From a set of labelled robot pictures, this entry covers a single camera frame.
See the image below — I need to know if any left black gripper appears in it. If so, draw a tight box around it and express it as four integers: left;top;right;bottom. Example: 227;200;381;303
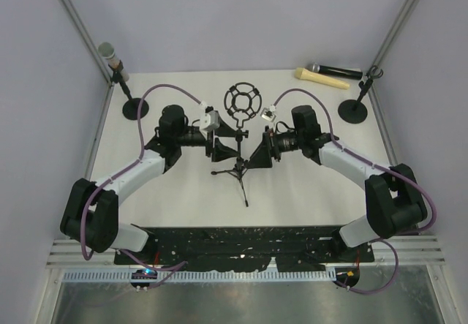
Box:
175;118;241;162

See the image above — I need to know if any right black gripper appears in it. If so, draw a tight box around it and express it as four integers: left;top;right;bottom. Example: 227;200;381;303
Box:
247;125;305;168

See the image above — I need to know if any black tripod stand with shockmount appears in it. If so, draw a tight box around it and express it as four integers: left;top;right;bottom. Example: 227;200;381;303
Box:
211;81;263;208

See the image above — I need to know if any cream condenser microphone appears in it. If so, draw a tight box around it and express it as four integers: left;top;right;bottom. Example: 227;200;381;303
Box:
294;67;350;90

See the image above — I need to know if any black round-base mic stand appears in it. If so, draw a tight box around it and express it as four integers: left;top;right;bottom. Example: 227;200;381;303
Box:
338;65;384;124

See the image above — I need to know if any black silver handheld microphone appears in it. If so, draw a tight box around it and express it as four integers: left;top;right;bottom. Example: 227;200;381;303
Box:
306;63;363;80

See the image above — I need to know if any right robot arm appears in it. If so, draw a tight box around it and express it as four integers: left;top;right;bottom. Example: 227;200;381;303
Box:
246;105;428;261

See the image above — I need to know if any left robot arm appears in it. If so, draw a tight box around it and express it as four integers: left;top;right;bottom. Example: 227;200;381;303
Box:
59;105;238;264

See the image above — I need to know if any rear black round-base stand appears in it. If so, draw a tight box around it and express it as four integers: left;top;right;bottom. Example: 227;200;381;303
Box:
111;61;149;121

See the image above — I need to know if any grey microphone on stand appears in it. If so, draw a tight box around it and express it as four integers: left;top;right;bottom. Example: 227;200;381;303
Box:
98;42;129;82

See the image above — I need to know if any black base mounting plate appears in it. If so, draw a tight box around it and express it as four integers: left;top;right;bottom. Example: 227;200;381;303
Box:
135;225;374;273

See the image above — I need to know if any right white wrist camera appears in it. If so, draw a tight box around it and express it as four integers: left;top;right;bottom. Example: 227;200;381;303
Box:
260;105;276;123

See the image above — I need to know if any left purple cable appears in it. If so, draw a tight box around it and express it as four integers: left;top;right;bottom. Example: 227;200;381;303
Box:
80;83;209;292

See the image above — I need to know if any white slotted cable duct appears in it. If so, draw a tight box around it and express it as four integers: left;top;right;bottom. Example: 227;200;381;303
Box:
62;268;336;283

